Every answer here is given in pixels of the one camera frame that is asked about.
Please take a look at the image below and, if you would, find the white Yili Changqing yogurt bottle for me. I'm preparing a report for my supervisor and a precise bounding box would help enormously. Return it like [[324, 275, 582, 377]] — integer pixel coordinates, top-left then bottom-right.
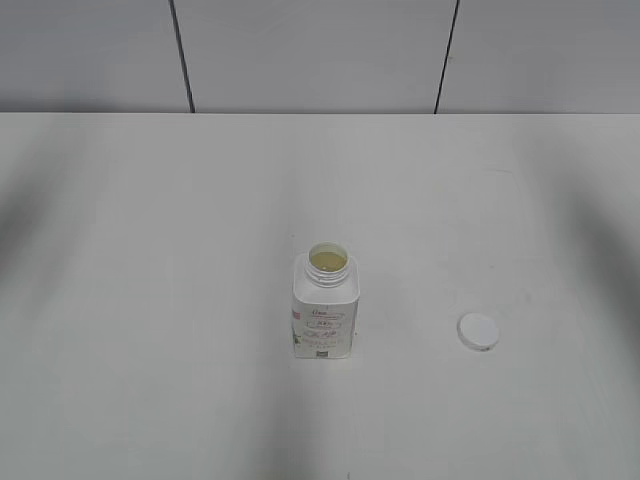
[[291, 242, 360, 359]]

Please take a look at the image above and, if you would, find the white plastic bottle cap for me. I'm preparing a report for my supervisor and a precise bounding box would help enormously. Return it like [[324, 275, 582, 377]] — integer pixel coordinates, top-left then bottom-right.
[[457, 312, 500, 352]]

